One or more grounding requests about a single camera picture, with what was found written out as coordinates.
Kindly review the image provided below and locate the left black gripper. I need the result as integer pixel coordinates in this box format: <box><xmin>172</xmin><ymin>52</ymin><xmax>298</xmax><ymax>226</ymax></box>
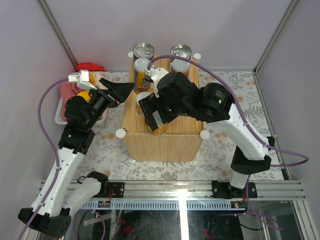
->
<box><xmin>85</xmin><ymin>78</ymin><xmax>136</xmax><ymax>130</ymax></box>

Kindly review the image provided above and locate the orange can with white lid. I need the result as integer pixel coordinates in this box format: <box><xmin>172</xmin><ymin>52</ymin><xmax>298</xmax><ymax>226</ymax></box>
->
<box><xmin>135</xmin><ymin>91</ymin><xmax>150</xmax><ymax>116</ymax></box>

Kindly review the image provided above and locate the yellow porridge can with spoon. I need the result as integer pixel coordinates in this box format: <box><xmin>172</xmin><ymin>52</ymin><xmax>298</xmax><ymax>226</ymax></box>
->
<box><xmin>133</xmin><ymin>58</ymin><xmax>151</xmax><ymax>94</ymax></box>

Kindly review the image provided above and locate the light blue tin can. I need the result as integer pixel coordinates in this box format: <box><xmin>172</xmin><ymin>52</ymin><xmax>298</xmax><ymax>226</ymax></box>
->
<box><xmin>170</xmin><ymin>44</ymin><xmax>192</xmax><ymax>59</ymax></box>

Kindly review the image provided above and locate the dark blue tin can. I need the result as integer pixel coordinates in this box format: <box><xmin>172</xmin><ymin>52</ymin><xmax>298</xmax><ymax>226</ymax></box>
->
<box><xmin>133</xmin><ymin>42</ymin><xmax>155</xmax><ymax>61</ymax></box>

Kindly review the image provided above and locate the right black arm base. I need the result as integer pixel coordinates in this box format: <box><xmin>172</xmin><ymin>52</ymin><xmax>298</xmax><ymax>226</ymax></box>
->
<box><xmin>211</xmin><ymin>180</ymin><xmax>258</xmax><ymax>200</ymax></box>

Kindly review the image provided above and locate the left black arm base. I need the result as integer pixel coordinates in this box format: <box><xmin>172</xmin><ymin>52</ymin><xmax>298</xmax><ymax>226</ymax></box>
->
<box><xmin>98</xmin><ymin>182</ymin><xmax>125</xmax><ymax>200</ymax></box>

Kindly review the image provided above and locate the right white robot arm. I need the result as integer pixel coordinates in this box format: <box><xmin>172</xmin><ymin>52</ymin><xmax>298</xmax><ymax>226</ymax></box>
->
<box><xmin>138</xmin><ymin>68</ymin><xmax>271</xmax><ymax>198</ymax></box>

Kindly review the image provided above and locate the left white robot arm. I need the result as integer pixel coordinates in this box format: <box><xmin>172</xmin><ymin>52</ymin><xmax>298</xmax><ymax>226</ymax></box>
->
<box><xmin>18</xmin><ymin>78</ymin><xmax>135</xmax><ymax>239</ymax></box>

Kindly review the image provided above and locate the beige patterned cloth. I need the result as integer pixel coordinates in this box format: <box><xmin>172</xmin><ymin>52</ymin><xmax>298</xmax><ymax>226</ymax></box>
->
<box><xmin>93</xmin><ymin>71</ymin><xmax>112</xmax><ymax>90</ymax></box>

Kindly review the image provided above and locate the yellow cloth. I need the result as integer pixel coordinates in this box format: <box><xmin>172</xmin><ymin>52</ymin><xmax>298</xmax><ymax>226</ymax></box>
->
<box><xmin>77</xmin><ymin>74</ymin><xmax>96</xmax><ymax>103</ymax></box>

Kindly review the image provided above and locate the red cloth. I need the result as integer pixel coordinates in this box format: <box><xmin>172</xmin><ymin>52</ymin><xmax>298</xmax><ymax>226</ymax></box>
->
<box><xmin>75</xmin><ymin>62</ymin><xmax>106</xmax><ymax>72</ymax></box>

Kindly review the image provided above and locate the wooden cube cabinet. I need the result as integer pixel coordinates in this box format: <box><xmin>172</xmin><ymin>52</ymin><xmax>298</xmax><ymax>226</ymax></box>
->
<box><xmin>116</xmin><ymin>51</ymin><xmax>211</xmax><ymax>165</ymax></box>

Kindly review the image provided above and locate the pink cloth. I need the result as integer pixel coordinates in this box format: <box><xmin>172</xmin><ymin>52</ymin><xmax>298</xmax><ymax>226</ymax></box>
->
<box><xmin>60</xmin><ymin>81</ymin><xmax>83</xmax><ymax>106</ymax></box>

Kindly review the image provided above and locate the white laundry basket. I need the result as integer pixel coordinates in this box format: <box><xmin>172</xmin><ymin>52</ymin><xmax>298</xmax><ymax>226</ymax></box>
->
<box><xmin>54</xmin><ymin>71</ymin><xmax>106</xmax><ymax>125</ymax></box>

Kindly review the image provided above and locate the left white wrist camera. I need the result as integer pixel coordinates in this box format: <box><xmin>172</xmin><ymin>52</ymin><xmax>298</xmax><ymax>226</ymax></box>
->
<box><xmin>68</xmin><ymin>69</ymin><xmax>97</xmax><ymax>91</ymax></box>

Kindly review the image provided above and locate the aluminium front rail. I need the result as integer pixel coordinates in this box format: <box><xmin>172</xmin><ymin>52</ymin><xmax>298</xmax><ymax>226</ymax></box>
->
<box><xmin>34</xmin><ymin>179</ymin><xmax>311</xmax><ymax>211</ymax></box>

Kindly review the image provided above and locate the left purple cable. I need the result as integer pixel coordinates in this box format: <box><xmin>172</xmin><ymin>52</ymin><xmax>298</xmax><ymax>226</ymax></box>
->
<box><xmin>17</xmin><ymin>77</ymin><xmax>71</xmax><ymax>240</ymax></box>

